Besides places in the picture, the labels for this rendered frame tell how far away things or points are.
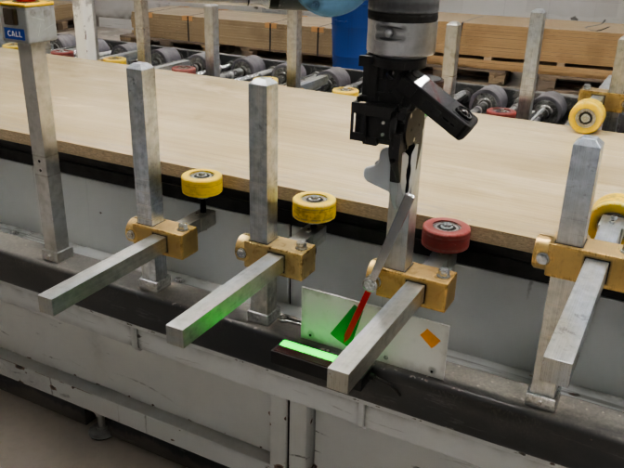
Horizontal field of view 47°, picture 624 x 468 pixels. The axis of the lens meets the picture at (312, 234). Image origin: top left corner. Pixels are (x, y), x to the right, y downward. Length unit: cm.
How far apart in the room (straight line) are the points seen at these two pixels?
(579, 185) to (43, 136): 100
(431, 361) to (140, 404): 106
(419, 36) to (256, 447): 122
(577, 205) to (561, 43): 593
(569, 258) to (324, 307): 41
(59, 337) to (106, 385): 19
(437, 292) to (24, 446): 145
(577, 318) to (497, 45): 617
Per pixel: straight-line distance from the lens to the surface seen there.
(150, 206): 137
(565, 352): 82
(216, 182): 142
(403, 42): 94
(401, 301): 108
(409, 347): 119
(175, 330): 103
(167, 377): 194
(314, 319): 125
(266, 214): 122
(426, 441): 132
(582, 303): 92
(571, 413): 119
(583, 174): 102
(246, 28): 776
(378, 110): 97
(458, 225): 125
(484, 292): 136
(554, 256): 106
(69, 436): 226
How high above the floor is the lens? 137
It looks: 23 degrees down
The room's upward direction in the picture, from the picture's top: 1 degrees clockwise
